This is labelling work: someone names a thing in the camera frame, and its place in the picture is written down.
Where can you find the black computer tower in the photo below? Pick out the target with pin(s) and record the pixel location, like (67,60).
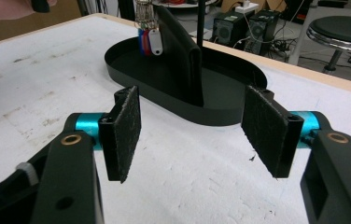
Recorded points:
(226,29)
(262,31)

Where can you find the black oval tray with hanger bar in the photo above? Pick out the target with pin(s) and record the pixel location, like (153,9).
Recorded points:
(226,91)

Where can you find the small cardboard box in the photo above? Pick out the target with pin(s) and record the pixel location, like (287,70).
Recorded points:
(230,5)

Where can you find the brown panel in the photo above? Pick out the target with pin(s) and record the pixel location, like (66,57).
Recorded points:
(55,17)

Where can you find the black round stool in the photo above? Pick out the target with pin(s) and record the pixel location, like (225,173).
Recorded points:
(344,31)

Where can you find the black wallet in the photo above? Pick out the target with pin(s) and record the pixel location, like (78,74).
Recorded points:
(176,62)

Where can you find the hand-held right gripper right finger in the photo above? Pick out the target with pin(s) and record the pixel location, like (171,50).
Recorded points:
(267,133)

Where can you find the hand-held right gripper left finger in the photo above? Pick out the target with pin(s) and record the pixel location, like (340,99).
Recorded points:
(122,137)

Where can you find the white power strip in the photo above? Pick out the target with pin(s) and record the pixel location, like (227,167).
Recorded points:
(246,7)

